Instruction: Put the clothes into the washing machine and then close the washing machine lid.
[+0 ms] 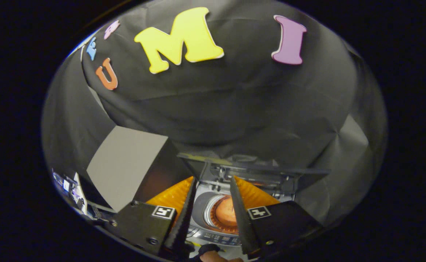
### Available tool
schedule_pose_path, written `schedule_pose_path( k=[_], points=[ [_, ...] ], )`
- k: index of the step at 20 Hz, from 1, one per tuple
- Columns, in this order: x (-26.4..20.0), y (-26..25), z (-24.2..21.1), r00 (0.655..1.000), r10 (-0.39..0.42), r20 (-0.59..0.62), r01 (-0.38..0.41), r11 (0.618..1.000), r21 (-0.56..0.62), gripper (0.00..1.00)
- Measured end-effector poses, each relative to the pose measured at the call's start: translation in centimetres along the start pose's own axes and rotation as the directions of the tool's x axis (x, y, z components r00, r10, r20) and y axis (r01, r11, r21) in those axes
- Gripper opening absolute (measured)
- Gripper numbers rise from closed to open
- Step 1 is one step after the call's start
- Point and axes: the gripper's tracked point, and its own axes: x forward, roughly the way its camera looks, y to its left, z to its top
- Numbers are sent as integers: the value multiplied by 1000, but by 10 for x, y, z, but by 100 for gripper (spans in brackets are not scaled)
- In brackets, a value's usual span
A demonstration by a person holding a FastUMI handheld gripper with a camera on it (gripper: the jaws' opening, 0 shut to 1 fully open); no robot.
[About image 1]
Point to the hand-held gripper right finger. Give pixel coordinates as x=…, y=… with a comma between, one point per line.
x=240, y=222

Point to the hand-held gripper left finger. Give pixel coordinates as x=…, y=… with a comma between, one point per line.
x=185, y=218

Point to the orange polo shirt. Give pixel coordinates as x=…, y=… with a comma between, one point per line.
x=225, y=214

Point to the grey washing machine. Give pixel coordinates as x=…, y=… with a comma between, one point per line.
x=202, y=203

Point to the grey cabinet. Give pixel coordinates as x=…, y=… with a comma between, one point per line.
x=125, y=163

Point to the black backdrop cloth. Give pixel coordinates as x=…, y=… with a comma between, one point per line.
x=234, y=102

